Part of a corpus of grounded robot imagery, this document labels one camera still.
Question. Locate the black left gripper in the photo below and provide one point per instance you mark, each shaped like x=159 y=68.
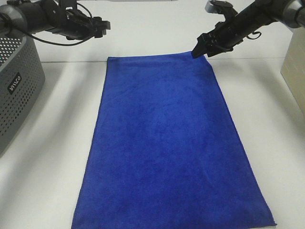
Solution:
x=75 y=25

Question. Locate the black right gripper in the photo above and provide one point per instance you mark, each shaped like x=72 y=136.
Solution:
x=221 y=39

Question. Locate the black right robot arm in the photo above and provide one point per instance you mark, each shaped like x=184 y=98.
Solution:
x=264 y=12

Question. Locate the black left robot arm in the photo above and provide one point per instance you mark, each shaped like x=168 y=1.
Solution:
x=19 y=18

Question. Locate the grey perforated plastic basket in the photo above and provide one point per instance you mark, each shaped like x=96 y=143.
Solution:
x=21 y=81

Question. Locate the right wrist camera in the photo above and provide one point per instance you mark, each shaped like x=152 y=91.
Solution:
x=220 y=7

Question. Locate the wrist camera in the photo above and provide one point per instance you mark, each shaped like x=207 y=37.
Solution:
x=68 y=4
x=220 y=7

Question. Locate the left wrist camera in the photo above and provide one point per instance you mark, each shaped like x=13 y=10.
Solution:
x=68 y=4

